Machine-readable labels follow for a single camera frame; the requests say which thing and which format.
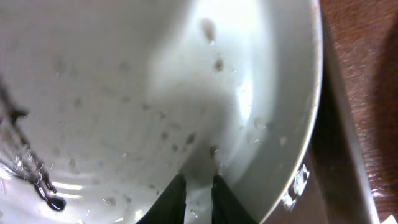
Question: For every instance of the grey plate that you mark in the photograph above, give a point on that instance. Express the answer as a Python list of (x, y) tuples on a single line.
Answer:
[(115, 98)]

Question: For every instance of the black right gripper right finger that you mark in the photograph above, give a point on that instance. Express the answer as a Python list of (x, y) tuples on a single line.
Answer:
[(226, 209)]

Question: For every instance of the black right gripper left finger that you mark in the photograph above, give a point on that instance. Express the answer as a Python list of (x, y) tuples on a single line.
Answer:
[(170, 207)]

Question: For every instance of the dark brown serving tray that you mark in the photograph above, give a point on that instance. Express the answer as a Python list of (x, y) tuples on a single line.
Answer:
[(337, 189)]

